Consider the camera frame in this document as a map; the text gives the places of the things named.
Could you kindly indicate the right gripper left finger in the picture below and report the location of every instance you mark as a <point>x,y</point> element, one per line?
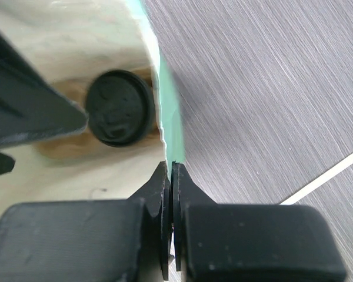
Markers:
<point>89,240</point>

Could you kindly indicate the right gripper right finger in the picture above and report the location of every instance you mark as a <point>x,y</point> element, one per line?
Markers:
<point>249,242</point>

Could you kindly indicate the brown cardboard cup carrier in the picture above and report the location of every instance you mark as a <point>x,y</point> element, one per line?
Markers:
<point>84,143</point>

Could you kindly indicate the green paper gift bag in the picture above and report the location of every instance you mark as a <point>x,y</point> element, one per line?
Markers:
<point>82,40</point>

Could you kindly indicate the black plastic cup lid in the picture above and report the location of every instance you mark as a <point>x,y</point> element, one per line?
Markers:
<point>121,108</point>

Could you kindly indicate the white wrapped straw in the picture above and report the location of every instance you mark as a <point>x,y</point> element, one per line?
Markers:
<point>319,181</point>

